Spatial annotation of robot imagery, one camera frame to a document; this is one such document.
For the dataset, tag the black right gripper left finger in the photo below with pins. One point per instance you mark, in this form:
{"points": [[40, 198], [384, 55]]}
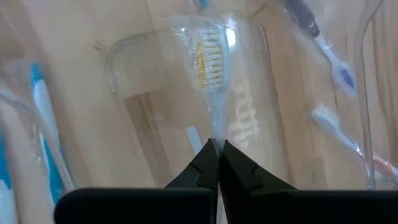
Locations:
{"points": [[140, 208]]}

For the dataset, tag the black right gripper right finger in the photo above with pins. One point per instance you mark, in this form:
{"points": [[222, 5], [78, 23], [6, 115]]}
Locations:
{"points": [[311, 208]]}

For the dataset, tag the wrapped orange toothbrush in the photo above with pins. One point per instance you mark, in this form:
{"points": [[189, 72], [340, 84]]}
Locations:
{"points": [[326, 119]]}

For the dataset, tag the clear plastic bin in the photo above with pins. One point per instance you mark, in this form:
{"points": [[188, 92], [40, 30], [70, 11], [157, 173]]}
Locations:
{"points": [[107, 62]]}

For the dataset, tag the orange toothbrush yellow bristles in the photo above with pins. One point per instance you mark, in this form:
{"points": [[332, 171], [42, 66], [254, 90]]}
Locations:
{"points": [[214, 62]]}

